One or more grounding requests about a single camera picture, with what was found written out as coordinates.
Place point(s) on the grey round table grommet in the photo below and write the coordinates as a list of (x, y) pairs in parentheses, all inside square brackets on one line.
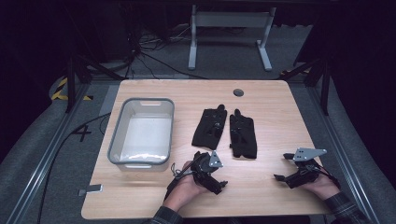
[(238, 92)]

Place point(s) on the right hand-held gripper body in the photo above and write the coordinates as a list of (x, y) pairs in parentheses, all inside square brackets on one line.
[(303, 179)]

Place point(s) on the yellow black hazard tape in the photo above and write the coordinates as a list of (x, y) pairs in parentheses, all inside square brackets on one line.
[(59, 90)]

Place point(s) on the person's right hand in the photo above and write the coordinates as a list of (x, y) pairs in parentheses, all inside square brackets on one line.
[(325, 188)]

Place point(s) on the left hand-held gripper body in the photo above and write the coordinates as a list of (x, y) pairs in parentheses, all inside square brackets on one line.
[(202, 169)]

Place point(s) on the black glove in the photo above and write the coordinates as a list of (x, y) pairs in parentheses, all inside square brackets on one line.
[(209, 130), (243, 137)]

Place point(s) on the person's left hand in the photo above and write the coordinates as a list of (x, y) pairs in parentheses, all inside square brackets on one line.
[(182, 189)]

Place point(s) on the small metal clamp plate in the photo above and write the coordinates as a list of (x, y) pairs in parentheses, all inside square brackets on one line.
[(91, 189)]

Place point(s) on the white metal table frame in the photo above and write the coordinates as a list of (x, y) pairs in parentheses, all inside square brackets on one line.
[(229, 19)]

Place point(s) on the black metal stand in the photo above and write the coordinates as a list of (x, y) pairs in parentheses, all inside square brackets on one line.
[(71, 84), (325, 90)]

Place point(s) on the white plastic bin grey rim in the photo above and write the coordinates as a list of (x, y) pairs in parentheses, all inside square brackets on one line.
[(144, 137)]

